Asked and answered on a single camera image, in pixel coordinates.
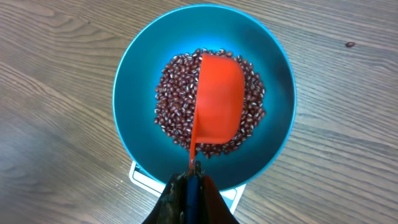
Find blue bowl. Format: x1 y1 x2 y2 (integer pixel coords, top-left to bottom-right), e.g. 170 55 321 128
113 4 297 190

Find white digital kitchen scale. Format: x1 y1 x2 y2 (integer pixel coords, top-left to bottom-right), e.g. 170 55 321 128
129 161 246 214

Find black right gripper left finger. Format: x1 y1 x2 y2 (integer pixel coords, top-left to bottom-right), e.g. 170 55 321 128
142 174 187 224

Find red beans in bowl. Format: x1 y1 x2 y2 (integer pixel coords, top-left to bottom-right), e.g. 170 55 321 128
154 48 266 159

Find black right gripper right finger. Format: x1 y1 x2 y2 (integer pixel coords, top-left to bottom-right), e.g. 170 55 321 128
195 161 239 224

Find orange scoop blue handle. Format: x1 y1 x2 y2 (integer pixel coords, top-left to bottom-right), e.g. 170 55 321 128
184 54 244 224

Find stray red bean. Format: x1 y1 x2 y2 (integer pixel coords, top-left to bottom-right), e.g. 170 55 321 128
345 42 356 48

